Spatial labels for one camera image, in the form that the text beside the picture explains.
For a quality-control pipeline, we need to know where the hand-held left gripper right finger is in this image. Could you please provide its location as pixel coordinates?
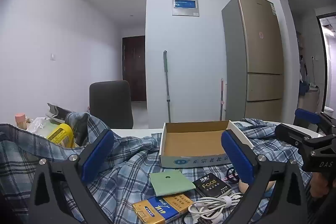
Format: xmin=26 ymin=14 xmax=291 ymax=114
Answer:
xmin=220 ymin=129 xmax=310 ymax=224

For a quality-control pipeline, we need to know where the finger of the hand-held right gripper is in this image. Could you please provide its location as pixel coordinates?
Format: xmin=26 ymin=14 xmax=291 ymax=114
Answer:
xmin=294 ymin=108 xmax=336 ymax=133
xmin=275 ymin=123 xmax=326 ymax=147

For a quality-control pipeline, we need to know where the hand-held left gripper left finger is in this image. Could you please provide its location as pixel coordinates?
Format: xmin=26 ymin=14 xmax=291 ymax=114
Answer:
xmin=26 ymin=129 xmax=116 ymax=224

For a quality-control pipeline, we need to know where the beige squishy bun toy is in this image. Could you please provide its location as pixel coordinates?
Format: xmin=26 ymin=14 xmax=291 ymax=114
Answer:
xmin=238 ymin=179 xmax=276 ymax=197

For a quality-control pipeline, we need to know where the black tissue packet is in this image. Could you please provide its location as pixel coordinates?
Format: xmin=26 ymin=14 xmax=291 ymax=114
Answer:
xmin=193 ymin=173 xmax=233 ymax=198

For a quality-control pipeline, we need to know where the cardboard box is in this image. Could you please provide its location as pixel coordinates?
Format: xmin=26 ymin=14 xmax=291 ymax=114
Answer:
xmin=159 ymin=120 xmax=255 ymax=169

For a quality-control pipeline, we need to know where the white cable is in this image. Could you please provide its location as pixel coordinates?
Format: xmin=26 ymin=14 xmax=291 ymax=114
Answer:
xmin=184 ymin=193 xmax=243 ymax=224

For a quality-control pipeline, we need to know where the yellow and blue carton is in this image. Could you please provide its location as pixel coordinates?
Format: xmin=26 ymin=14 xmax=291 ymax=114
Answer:
xmin=132 ymin=193 xmax=195 ymax=223

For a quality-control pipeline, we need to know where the person's right hand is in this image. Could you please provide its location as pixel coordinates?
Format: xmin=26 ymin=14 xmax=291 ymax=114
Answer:
xmin=311 ymin=174 xmax=336 ymax=199

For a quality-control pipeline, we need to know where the blue plaid shirt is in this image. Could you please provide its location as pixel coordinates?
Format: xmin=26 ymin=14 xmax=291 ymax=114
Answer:
xmin=0 ymin=112 xmax=315 ymax=224

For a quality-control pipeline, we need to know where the yellow bottle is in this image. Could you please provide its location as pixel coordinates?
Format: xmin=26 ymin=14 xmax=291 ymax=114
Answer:
xmin=47 ymin=123 xmax=75 ymax=148

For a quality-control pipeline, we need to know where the dark grey chair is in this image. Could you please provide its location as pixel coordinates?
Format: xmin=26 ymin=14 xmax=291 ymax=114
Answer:
xmin=89 ymin=80 xmax=134 ymax=129

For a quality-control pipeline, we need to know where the grey pouch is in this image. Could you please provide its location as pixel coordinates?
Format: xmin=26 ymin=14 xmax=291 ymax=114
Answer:
xmin=46 ymin=103 xmax=72 ymax=122

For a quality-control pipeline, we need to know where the clear plastic bag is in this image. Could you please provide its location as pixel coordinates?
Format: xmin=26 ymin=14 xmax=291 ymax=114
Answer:
xmin=26 ymin=117 xmax=57 ymax=135

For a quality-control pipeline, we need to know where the green snap pouch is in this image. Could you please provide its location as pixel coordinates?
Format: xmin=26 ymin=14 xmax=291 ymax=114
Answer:
xmin=150 ymin=169 xmax=197 ymax=197

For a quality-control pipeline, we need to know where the gold refrigerator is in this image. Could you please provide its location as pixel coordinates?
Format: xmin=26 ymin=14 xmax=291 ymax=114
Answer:
xmin=221 ymin=0 xmax=285 ymax=122

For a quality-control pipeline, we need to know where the pink capped bottle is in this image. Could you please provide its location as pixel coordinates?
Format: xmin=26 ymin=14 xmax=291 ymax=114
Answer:
xmin=15 ymin=113 xmax=28 ymax=130

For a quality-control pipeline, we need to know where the dark wooden door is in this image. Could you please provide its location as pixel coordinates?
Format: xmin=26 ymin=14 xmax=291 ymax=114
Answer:
xmin=122 ymin=35 xmax=146 ymax=102

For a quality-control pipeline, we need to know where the grey electrical panel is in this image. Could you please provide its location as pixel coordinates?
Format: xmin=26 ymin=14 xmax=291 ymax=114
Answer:
xmin=171 ymin=0 xmax=200 ymax=17

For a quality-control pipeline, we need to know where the pink handled mop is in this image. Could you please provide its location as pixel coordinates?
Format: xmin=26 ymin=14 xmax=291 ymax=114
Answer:
xmin=219 ymin=78 xmax=227 ymax=121

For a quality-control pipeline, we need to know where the grey mop handle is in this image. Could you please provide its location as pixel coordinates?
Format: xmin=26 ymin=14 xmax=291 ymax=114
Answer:
xmin=163 ymin=50 xmax=172 ymax=123

